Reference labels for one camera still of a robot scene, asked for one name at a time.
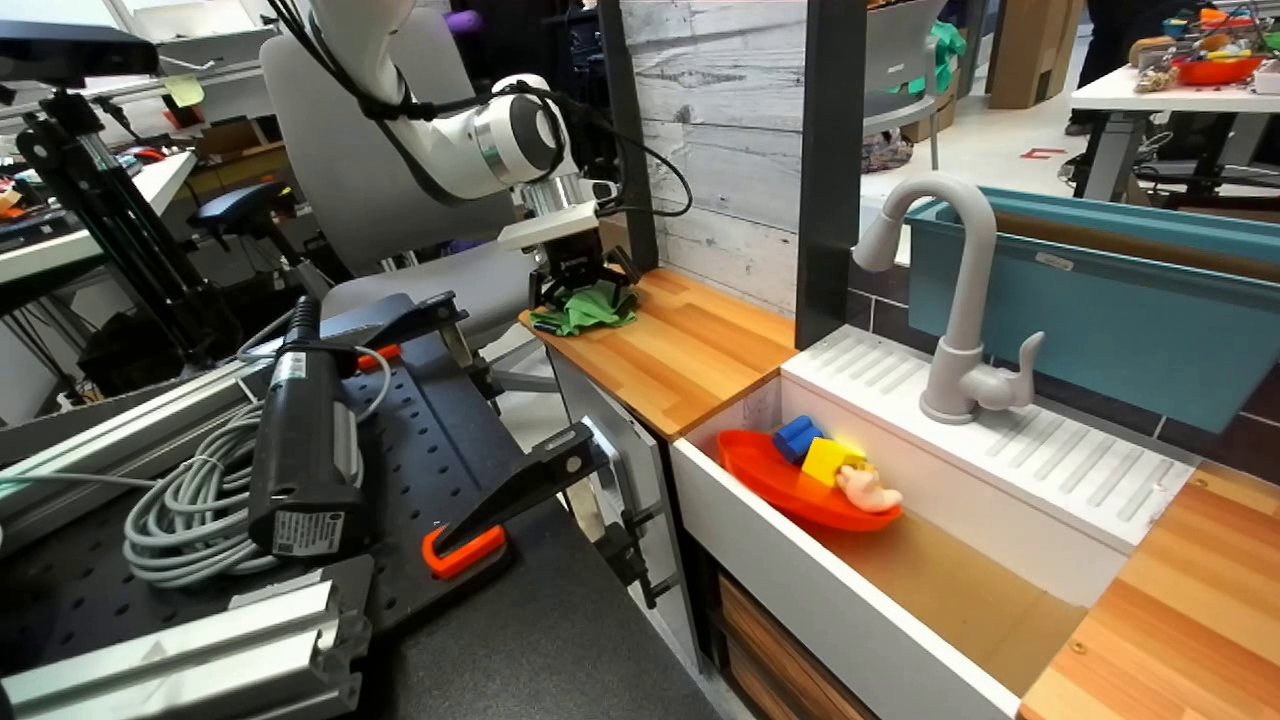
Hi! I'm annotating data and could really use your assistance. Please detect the long aluminium rail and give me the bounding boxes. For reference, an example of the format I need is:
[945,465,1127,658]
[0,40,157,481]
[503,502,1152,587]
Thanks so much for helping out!
[0,354,276,502]

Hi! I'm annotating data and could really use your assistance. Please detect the black monitor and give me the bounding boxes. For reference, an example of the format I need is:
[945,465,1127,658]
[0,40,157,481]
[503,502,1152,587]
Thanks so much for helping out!
[0,18,166,90]

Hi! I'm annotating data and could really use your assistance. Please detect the red bowl with toys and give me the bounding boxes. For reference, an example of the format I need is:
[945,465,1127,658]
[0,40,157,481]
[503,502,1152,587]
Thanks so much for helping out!
[1172,48,1265,92]

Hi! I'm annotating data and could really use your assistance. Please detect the wooden drawer fronts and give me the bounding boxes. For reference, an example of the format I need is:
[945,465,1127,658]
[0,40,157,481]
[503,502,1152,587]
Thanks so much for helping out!
[711,573,879,720]

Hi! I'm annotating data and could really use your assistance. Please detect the white table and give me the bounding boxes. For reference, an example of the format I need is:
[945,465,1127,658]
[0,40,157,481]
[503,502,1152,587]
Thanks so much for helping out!
[1065,61,1280,208]

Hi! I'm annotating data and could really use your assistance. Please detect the silver toy cabinet door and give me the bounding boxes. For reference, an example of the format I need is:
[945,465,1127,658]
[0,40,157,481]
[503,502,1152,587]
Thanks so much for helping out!
[547,354,693,613]

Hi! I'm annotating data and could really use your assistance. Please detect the black clamp with orange trigger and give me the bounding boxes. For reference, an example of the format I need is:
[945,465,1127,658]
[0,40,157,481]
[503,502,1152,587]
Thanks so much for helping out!
[316,292,472,380]

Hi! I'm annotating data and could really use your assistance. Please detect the thin black post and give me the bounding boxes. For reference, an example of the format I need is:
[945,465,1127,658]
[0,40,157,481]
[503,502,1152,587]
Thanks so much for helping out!
[598,0,662,279]

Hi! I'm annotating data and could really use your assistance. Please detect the short aluminium extrusion block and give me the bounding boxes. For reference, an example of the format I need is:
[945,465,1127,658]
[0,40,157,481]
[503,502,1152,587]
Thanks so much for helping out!
[0,573,370,720]

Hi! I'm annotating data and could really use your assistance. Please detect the teal plastic bin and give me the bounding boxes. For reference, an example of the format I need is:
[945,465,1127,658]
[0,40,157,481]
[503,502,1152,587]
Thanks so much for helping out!
[899,184,1280,438]

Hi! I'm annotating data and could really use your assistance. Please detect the wooden toy kitchen counter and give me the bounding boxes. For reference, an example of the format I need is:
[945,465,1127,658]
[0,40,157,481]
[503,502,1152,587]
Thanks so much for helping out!
[517,266,799,444]

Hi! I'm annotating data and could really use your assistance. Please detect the green towel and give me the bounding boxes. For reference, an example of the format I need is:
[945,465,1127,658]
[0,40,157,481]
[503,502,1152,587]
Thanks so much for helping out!
[528,278,639,341]

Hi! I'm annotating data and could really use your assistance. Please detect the black camera tripod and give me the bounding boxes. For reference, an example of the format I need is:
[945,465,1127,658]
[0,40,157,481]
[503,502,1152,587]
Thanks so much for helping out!
[13,90,254,370]

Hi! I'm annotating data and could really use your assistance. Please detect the grey toy faucet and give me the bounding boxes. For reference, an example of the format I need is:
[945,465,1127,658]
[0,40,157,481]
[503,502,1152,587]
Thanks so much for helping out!
[850,172,1050,430]

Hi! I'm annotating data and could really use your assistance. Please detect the cardboard box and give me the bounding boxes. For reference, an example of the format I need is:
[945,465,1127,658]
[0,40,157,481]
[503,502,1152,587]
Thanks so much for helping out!
[985,0,1080,113]

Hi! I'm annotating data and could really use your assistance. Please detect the black clamp with orange grip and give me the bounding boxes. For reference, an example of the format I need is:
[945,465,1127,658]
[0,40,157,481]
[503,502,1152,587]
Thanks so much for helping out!
[420,422,598,585]

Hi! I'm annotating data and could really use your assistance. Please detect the grey office chair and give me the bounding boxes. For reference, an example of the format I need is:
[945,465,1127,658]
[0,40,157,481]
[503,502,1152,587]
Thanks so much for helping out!
[255,14,547,354]

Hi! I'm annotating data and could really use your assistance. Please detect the yellow toy block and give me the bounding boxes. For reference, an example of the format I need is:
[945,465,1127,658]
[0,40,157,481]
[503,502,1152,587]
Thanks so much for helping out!
[798,438,872,492]

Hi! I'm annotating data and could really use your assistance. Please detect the black box device with label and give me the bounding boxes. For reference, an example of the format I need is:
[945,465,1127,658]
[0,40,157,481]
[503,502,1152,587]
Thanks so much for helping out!
[243,292,372,563]

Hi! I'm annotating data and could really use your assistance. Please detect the grey coiled cable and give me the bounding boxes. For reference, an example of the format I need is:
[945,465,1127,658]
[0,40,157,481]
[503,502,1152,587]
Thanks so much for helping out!
[119,341,397,594]

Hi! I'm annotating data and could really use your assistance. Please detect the blue toy block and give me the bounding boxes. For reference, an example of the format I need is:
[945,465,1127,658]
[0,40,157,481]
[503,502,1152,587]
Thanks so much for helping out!
[771,411,834,470]

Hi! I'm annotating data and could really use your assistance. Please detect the black orange clamp tool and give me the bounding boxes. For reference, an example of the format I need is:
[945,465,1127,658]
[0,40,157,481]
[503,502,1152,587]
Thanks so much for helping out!
[0,331,563,672]

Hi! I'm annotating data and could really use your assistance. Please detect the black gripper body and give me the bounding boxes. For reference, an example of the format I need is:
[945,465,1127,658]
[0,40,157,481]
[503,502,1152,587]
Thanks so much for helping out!
[528,219,630,288]

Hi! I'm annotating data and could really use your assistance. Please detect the white toy sink basin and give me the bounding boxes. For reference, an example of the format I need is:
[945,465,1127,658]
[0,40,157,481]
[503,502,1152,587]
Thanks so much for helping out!
[667,323,1197,720]

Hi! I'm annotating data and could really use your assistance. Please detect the orange plastic bowl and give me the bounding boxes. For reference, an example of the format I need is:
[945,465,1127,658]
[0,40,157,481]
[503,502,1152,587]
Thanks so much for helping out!
[711,430,907,540]

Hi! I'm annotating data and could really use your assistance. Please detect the wide black post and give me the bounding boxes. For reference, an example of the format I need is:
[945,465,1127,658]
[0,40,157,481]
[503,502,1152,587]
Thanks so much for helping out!
[794,0,872,354]

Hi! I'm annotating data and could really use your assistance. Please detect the pink toy figure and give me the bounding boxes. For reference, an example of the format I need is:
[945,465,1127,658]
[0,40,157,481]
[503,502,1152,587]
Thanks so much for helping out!
[837,455,907,516]

